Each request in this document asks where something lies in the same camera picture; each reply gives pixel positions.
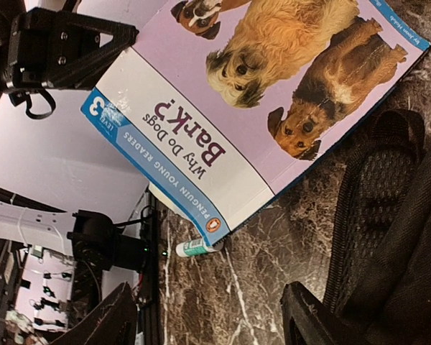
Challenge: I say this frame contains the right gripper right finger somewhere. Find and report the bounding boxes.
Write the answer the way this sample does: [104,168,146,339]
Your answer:
[280,282,345,345]

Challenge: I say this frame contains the white green glue stick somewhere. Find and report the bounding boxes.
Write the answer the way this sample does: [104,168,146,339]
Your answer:
[175,239,224,257]

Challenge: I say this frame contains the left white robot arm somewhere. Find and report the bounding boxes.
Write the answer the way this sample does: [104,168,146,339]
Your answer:
[0,1,152,272]

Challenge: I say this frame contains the dog picture book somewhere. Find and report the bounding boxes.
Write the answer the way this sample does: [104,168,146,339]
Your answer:
[81,1,430,246]

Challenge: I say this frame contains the black student backpack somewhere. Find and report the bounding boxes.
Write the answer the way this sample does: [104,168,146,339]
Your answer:
[324,109,431,344]

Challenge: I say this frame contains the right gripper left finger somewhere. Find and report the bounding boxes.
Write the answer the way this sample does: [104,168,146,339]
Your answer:
[51,282,137,345]

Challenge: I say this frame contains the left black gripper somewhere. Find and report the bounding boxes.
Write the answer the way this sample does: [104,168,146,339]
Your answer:
[0,6,140,119]

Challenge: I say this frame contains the black front table rail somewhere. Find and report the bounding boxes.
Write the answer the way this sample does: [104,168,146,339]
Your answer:
[136,190,162,345]

